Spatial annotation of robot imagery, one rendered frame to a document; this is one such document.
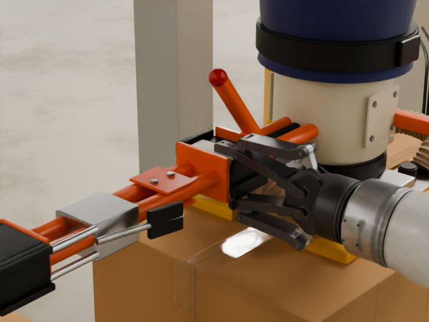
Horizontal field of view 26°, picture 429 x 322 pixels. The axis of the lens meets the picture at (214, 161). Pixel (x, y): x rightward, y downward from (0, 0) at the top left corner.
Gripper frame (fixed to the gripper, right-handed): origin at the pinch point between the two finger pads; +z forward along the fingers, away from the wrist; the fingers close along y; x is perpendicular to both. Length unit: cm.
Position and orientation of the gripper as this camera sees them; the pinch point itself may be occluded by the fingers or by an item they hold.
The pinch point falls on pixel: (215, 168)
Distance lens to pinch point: 116.1
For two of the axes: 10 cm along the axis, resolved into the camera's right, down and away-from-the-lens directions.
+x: 6.2, -3.2, 7.2
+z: -7.8, -2.5, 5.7
